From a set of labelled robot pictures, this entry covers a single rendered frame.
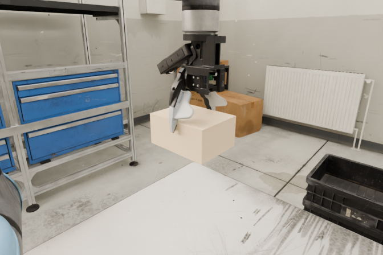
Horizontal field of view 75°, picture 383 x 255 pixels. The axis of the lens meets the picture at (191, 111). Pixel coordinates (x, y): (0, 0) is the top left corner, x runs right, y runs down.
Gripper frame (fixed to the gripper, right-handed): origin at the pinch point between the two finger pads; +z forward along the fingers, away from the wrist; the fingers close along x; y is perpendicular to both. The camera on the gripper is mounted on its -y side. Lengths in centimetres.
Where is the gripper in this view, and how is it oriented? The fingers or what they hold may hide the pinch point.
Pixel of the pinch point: (192, 123)
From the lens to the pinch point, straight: 58.2
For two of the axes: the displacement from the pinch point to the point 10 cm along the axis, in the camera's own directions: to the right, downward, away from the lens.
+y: 7.4, 2.1, -6.4
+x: 6.7, -2.2, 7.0
